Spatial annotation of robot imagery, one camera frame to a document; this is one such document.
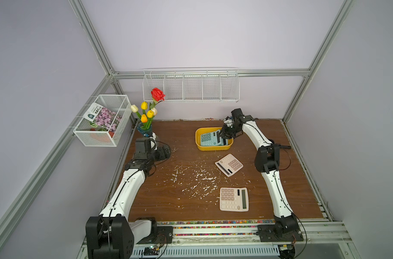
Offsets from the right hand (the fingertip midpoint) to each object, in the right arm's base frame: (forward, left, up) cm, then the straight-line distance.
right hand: (219, 133), depth 105 cm
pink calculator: (-20, -5, -5) cm, 21 cm away
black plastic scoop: (-7, -43, -6) cm, 44 cm away
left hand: (-20, +31, +11) cm, 39 cm away
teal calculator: (-7, -1, -1) cm, 7 cm away
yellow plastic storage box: (+4, +13, -1) cm, 13 cm away
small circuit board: (-62, +35, -7) cm, 72 cm away
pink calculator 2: (-40, -5, -4) cm, 41 cm away
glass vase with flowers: (-6, +43, +16) cm, 46 cm away
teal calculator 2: (-2, +6, -2) cm, 7 cm away
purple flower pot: (-14, +56, +27) cm, 64 cm away
